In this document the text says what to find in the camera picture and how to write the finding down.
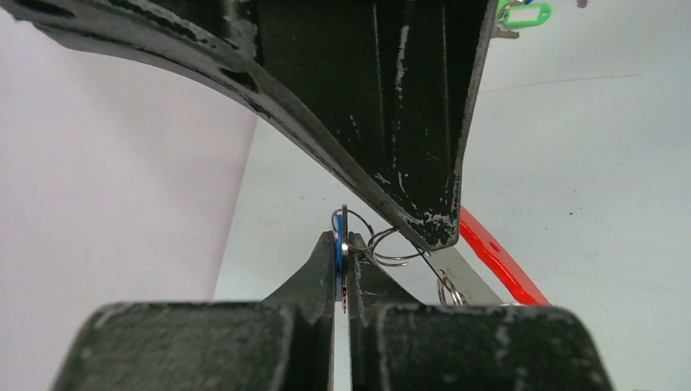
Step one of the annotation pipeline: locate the blue tagged key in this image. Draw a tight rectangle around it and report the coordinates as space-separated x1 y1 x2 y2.
332 204 350 314

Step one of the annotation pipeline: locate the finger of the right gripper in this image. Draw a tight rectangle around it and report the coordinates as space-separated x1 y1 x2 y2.
1 0 497 252

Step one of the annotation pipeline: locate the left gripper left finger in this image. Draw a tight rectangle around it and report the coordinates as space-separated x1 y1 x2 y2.
52 232 336 390

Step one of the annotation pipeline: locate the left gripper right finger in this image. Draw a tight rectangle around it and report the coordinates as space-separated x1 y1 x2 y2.
348 234 613 390

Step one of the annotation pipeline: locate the red keyring with rings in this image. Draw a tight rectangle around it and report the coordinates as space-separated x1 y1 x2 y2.
331 204 552 308

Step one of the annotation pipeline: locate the bunch of tagged keys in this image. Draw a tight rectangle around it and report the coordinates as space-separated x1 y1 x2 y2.
491 0 552 40

